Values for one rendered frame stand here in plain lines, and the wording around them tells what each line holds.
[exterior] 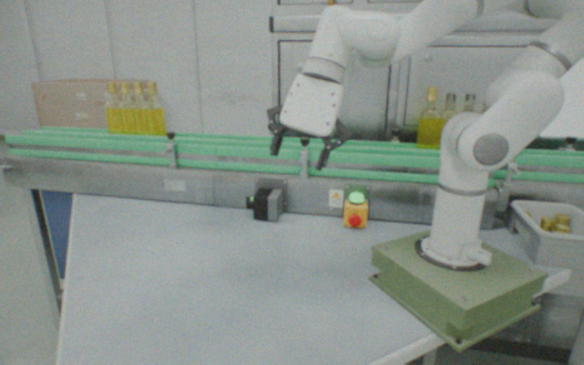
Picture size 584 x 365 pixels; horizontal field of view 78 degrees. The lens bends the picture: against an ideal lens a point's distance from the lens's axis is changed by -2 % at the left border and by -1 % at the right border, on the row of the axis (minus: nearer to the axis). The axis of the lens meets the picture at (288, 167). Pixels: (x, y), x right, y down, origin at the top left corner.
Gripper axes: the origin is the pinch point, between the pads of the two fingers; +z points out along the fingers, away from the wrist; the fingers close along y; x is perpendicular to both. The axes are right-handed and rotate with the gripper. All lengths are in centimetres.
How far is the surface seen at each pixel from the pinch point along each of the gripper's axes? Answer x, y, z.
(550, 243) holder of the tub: 37, 59, 2
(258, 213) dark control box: 43, -17, 22
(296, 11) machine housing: 60, -31, -49
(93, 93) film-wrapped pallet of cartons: 269, -314, 9
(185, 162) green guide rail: 46, -49, 15
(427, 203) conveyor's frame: 52, 31, 2
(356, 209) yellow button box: 44.4, 11.3, 10.6
